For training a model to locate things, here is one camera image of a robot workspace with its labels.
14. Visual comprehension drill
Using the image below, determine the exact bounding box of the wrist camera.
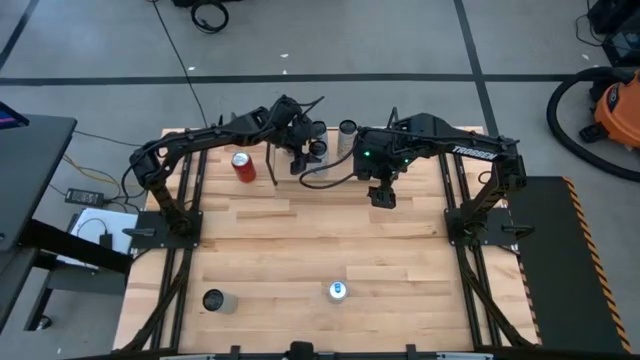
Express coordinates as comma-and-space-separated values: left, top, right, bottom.
289, 152, 322, 176
367, 184, 398, 210

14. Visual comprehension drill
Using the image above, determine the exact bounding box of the silver and blue Red Bull can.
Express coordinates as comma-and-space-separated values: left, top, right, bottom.
327, 280, 350, 305

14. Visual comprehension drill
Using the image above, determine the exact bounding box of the wooden shelf with black frame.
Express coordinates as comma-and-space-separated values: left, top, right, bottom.
264, 106, 405, 187

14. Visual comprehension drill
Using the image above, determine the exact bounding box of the black floor cable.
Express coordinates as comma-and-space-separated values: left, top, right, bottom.
149, 0, 209, 129

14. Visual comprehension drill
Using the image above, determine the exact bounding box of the white paper sheet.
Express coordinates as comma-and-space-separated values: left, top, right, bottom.
57, 207, 140, 271

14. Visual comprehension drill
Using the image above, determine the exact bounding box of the orange shop vacuum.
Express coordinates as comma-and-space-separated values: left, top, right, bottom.
579, 69, 640, 151
545, 66, 640, 184

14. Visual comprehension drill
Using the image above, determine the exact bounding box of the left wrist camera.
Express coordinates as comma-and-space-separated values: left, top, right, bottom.
289, 152, 322, 176

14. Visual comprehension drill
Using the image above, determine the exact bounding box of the laptop screen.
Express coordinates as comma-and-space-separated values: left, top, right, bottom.
0, 101, 30, 131

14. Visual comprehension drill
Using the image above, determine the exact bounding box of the black desk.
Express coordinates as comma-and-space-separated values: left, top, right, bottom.
0, 113, 134, 334

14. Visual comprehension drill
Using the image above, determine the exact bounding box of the red Coca-Cola can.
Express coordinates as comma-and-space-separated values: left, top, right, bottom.
230, 151, 259, 184

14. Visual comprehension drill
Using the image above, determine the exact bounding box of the coiled black cable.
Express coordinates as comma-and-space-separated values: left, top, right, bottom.
189, 0, 231, 35

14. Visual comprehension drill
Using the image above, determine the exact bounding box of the black equipment case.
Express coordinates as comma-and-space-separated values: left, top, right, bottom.
587, 0, 640, 69

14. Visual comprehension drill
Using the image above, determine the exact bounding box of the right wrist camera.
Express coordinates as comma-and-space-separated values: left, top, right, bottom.
367, 184, 398, 210

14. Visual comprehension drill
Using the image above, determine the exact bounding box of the black mat with hazard stripes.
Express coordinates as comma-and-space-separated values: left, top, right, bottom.
499, 174, 635, 355

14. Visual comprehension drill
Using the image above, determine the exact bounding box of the black metal table frame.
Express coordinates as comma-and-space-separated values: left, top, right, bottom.
112, 113, 541, 360

